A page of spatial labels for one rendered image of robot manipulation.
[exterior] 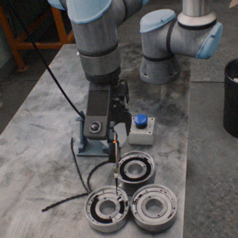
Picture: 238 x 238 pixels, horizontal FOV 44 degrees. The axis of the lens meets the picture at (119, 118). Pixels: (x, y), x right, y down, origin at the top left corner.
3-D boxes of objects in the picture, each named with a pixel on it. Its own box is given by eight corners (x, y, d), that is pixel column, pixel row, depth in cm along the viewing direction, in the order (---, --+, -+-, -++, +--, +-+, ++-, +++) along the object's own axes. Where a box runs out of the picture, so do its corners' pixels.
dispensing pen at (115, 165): (109, 198, 69) (106, 127, 67) (112, 192, 73) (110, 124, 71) (118, 199, 68) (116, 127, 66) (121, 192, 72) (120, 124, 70)
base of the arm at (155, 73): (142, 62, 120) (141, 40, 114) (181, 62, 117) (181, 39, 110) (136, 84, 109) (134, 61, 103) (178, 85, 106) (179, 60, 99)
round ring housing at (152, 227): (186, 208, 69) (187, 198, 66) (160, 243, 64) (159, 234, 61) (150, 186, 75) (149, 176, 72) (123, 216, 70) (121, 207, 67)
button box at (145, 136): (153, 145, 85) (152, 133, 82) (128, 144, 87) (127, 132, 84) (156, 126, 91) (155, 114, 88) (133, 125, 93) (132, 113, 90)
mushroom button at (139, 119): (147, 135, 85) (146, 122, 82) (134, 134, 86) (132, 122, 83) (149, 125, 88) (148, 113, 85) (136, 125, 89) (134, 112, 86)
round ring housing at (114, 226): (140, 212, 70) (139, 201, 67) (108, 244, 65) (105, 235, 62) (110, 188, 76) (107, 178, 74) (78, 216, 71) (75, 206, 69)
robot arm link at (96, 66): (115, 56, 51) (69, 58, 53) (118, 78, 54) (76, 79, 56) (121, 36, 57) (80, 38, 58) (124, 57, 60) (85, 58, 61)
